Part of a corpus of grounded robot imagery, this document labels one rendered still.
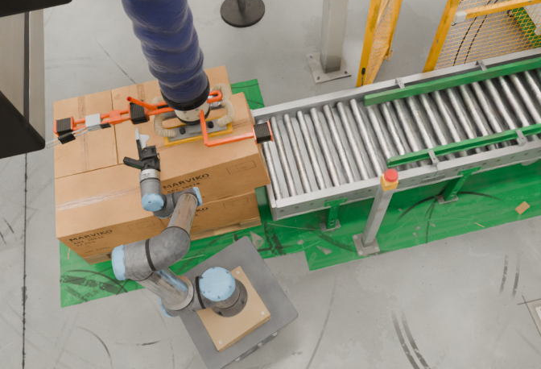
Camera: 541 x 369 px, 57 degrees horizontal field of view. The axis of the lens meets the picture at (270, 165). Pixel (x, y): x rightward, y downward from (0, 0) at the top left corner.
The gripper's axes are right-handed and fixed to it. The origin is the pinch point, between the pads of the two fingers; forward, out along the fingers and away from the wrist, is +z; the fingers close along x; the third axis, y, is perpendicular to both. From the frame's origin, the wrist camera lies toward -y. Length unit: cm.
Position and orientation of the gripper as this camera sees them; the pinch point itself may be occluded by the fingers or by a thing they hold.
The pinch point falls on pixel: (140, 136)
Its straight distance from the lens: 237.9
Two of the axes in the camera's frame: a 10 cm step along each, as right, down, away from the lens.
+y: 9.7, -2.2, 0.5
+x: -0.5, -4.6, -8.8
